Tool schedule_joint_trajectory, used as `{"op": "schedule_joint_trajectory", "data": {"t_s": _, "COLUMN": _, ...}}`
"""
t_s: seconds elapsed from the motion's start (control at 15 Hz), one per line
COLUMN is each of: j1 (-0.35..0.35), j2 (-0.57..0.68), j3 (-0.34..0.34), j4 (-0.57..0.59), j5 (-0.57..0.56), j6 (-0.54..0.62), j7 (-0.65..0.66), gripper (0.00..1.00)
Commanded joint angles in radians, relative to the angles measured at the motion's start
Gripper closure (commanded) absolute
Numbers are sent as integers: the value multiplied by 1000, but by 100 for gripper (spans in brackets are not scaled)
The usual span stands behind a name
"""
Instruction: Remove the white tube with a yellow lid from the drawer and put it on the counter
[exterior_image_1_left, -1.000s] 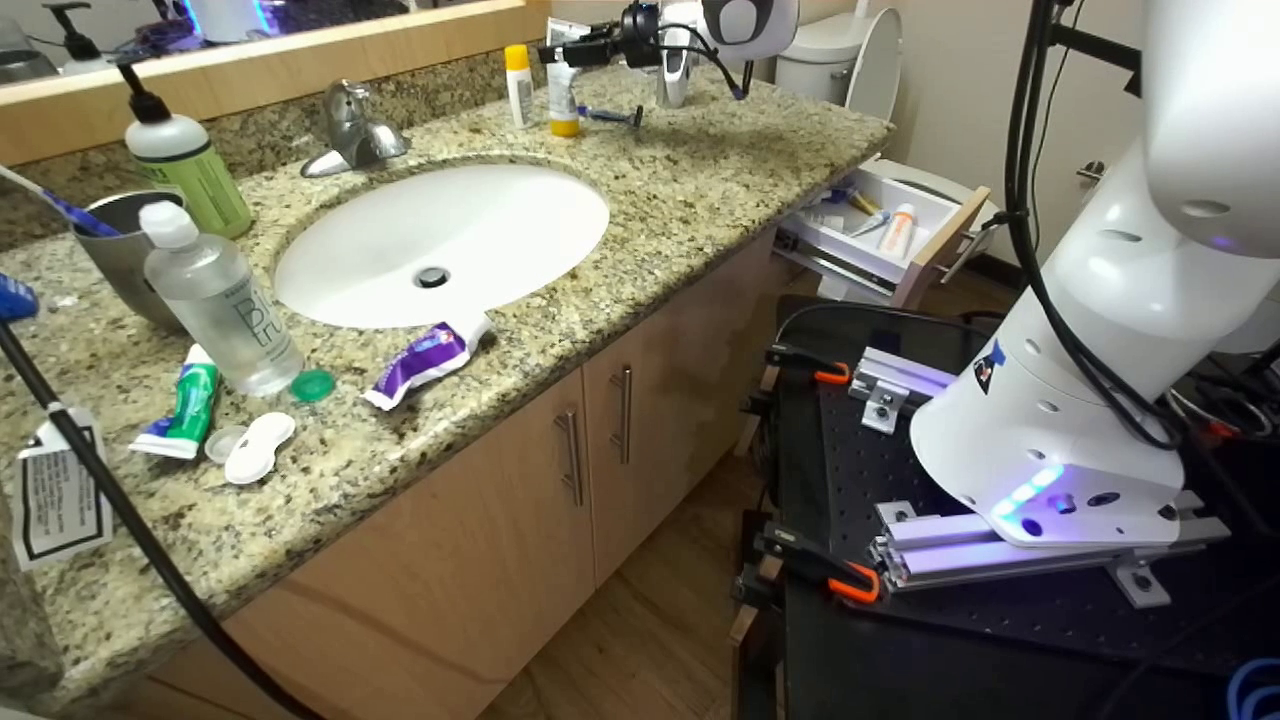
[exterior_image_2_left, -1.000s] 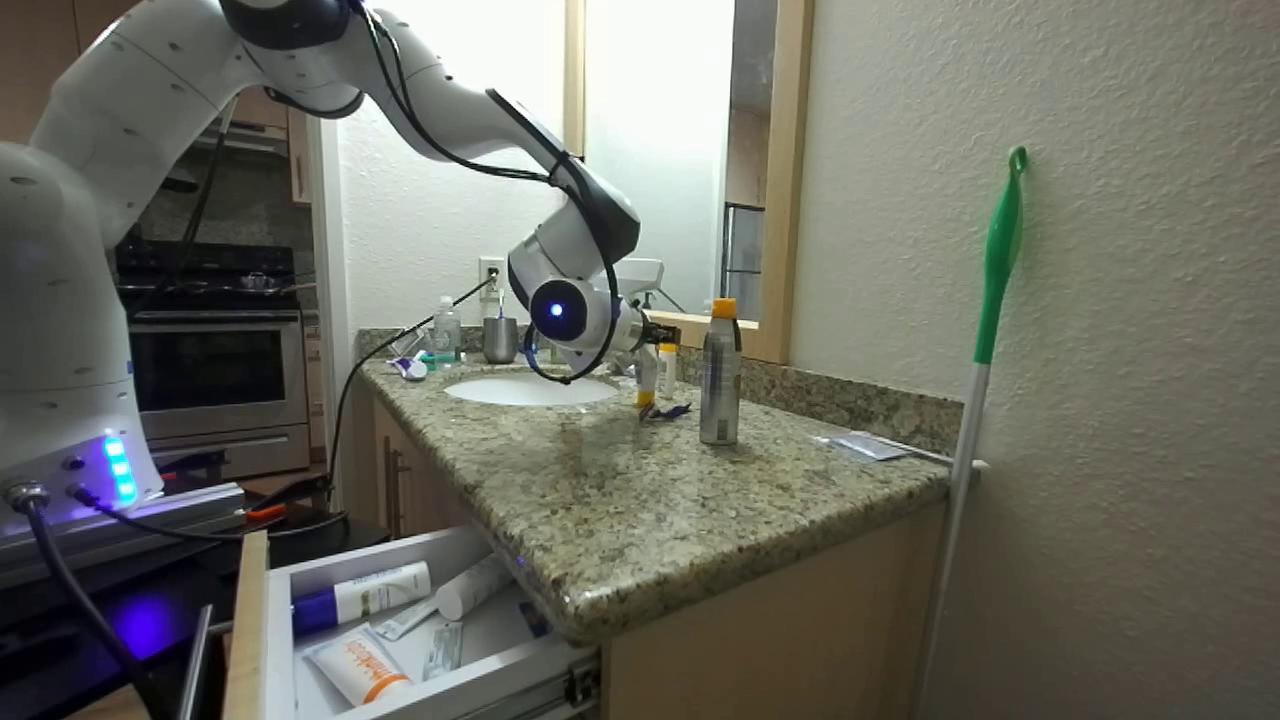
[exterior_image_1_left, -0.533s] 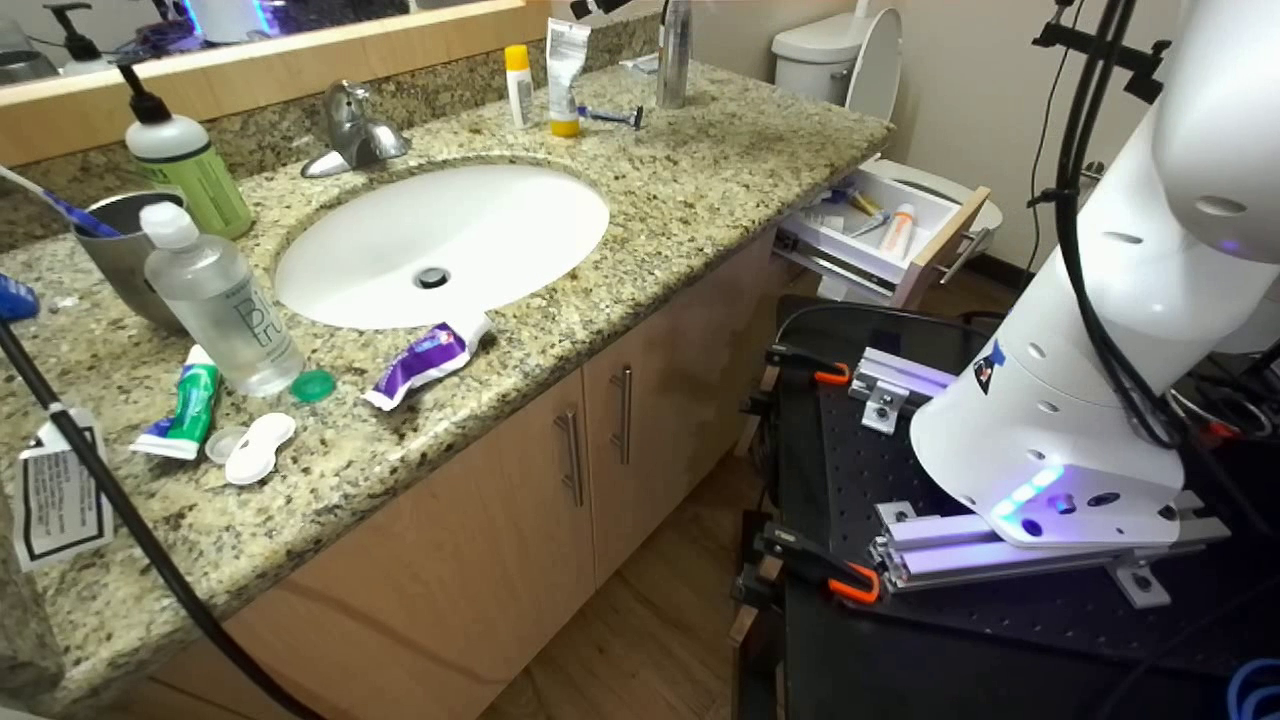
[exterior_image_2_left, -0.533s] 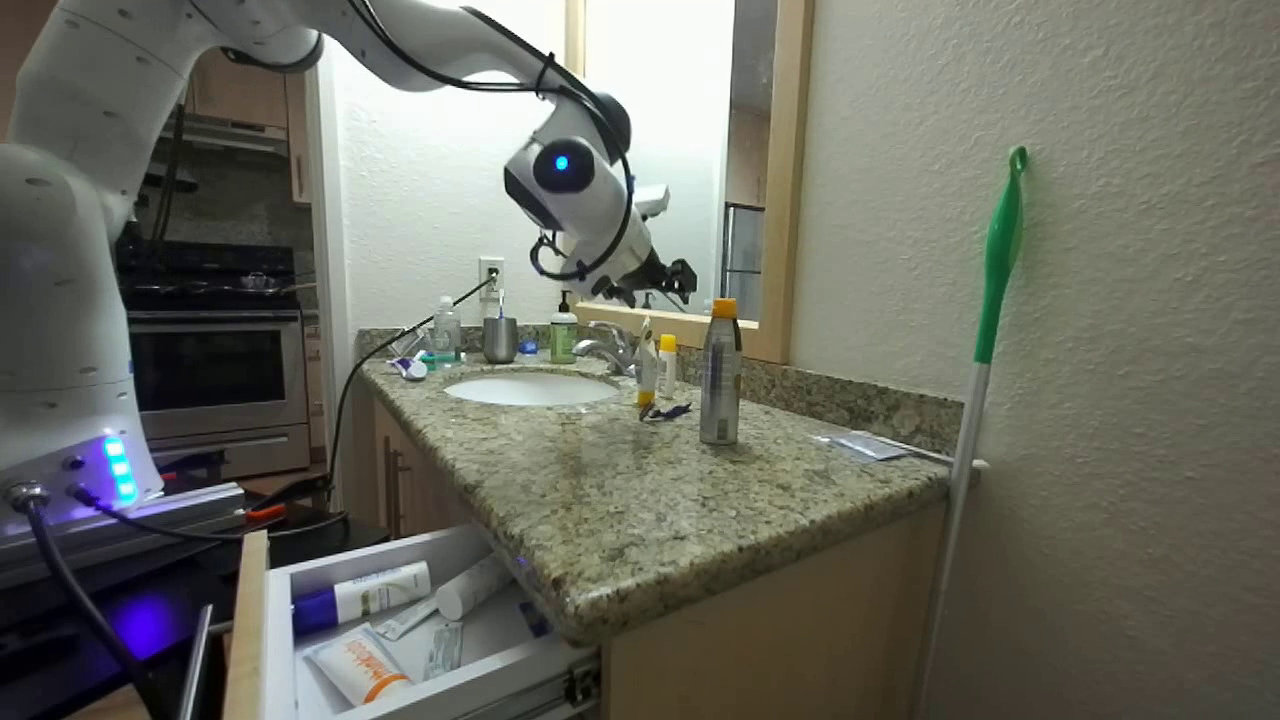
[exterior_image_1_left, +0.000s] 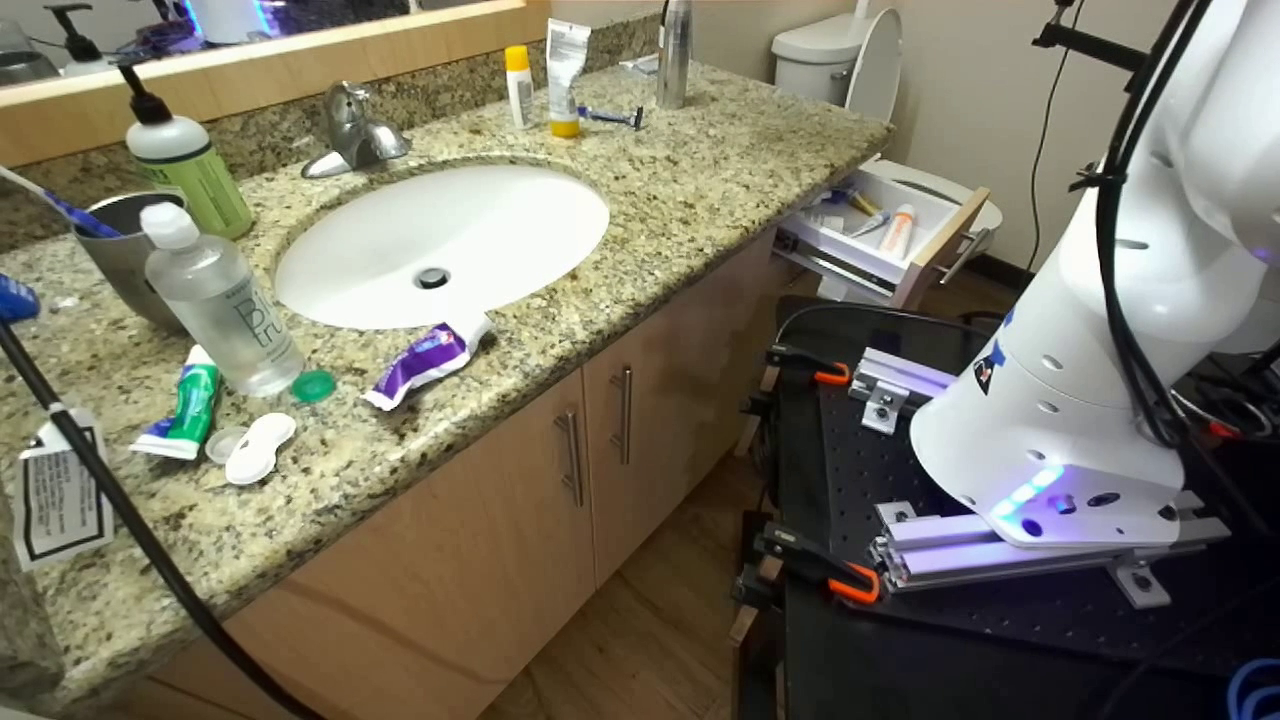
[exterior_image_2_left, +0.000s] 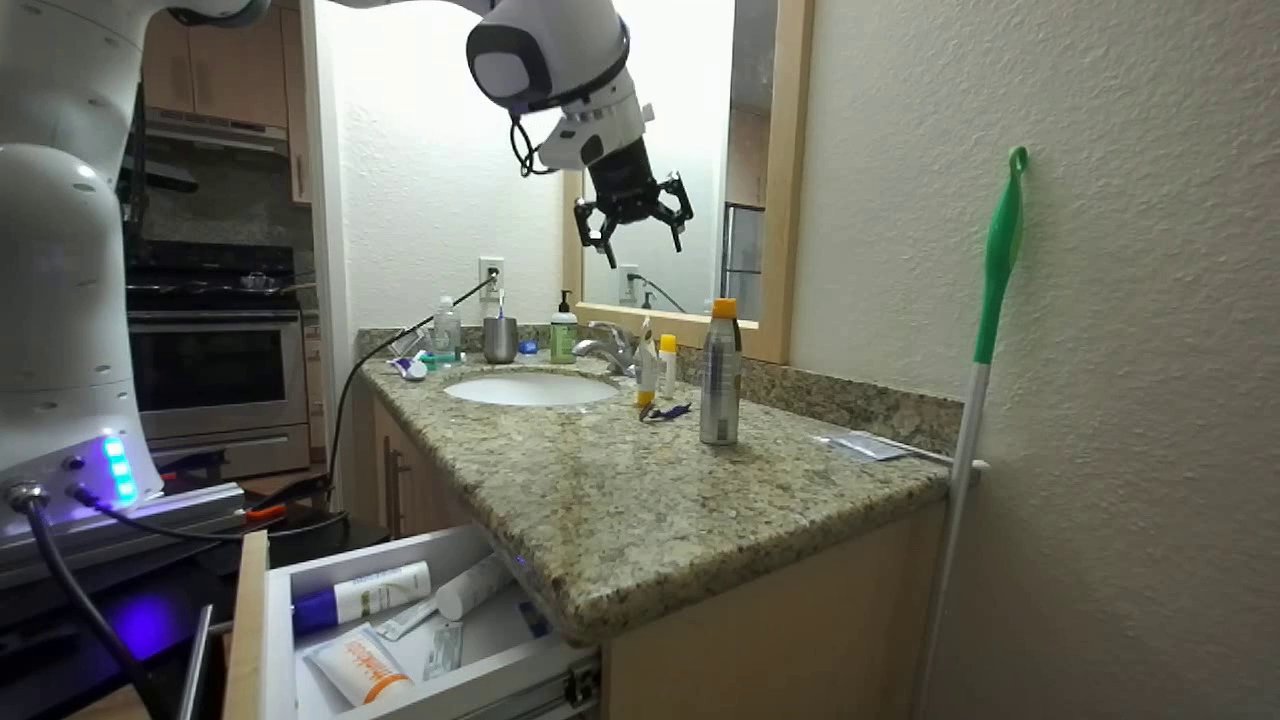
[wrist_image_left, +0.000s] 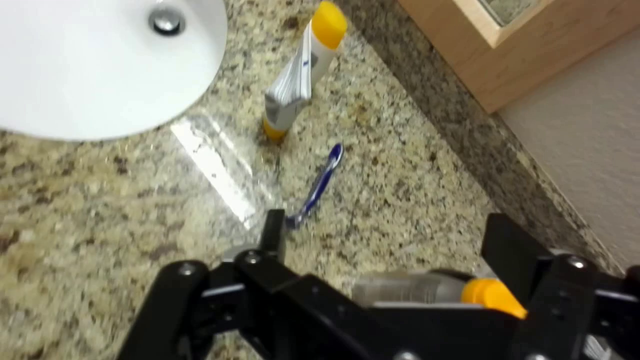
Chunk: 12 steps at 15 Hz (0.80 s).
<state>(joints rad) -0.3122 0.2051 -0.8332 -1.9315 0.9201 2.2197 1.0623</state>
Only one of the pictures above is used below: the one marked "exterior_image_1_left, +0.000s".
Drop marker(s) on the white tube with yellow lid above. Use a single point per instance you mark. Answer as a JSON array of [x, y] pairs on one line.
[[564, 65]]

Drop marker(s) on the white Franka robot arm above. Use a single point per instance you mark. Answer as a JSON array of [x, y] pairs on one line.
[[1066, 372]]

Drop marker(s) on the purple toothpaste tube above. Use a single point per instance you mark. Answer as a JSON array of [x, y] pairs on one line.
[[426, 363]]

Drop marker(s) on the white open drawer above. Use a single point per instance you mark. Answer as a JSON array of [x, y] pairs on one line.
[[864, 254]]

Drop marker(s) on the white orange thinkbaby tube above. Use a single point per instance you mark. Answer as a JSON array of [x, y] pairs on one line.
[[900, 229]]

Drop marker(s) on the green toothpaste tube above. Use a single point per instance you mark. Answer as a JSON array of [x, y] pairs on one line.
[[194, 415]]

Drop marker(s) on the orange clamp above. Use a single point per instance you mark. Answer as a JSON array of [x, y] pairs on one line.
[[834, 372], [859, 585]]

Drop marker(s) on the white oval sink basin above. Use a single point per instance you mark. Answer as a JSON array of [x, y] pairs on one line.
[[442, 242]]

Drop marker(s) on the dark razor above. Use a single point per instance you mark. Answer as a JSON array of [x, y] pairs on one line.
[[610, 116]]

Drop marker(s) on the light wood vanity cabinet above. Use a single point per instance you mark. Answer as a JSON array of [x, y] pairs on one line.
[[467, 562]]

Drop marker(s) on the green bottle cap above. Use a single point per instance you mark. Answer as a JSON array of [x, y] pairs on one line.
[[313, 386]]

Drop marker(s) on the white toilet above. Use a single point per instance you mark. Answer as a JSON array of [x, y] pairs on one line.
[[825, 55]]

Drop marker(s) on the chrome faucet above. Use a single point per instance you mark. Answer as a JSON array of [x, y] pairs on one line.
[[354, 132]]

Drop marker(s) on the clear plastic bottle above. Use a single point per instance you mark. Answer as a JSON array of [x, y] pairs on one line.
[[221, 304]]

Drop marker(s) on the black robot cart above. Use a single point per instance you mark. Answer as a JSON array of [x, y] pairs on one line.
[[987, 654]]

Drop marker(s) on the wood framed mirror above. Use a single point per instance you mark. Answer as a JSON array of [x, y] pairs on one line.
[[267, 65]]

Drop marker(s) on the green soap pump bottle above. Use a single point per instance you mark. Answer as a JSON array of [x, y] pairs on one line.
[[200, 180]]

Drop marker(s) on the grey metal cup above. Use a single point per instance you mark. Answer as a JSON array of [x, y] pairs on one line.
[[114, 265]]

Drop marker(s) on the blue toothbrush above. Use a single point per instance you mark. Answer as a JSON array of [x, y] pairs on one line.
[[81, 216]]

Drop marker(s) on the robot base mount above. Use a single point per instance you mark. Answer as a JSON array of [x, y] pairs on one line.
[[975, 547]]

